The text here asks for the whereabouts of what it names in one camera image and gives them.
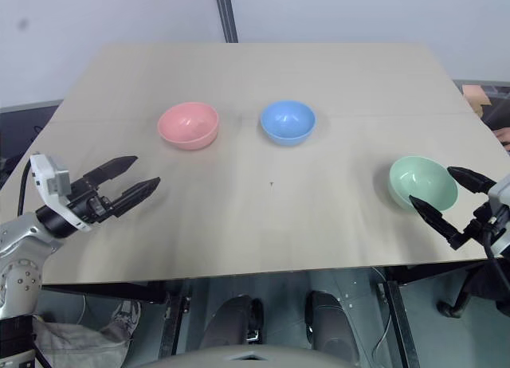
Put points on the dark rounded robot foot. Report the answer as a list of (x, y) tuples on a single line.
[(328, 324)]

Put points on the black table frame leg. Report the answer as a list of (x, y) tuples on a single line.
[(175, 320), (400, 320)]

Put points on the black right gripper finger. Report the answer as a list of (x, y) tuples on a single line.
[(434, 218), (472, 179)]

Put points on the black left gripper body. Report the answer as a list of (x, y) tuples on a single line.
[(89, 202)]

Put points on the grey sneaker shoe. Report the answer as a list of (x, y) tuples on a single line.
[(125, 316)]

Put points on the black office chair base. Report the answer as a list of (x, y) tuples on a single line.
[(470, 292)]

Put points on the pink-red plastic bowl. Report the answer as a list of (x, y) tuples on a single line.
[(187, 125)]

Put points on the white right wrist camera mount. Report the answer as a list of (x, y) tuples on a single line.
[(501, 189)]

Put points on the dark vertical wall post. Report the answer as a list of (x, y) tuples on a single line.
[(226, 13)]

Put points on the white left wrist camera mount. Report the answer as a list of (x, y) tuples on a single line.
[(44, 173)]

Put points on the blue plastic bowl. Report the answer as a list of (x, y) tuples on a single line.
[(287, 123)]

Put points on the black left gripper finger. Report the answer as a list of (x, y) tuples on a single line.
[(135, 193), (113, 168)]

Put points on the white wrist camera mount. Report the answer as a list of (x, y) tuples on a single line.
[(501, 189), (44, 173)]

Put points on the grey trouser leg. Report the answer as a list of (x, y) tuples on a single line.
[(75, 346)]

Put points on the green plastic bowl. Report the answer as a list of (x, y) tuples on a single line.
[(418, 181)]

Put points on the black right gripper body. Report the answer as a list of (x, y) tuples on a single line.
[(484, 220)]

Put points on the brown cardboard box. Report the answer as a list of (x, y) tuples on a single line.
[(476, 99)]

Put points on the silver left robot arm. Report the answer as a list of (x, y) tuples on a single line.
[(22, 260)]

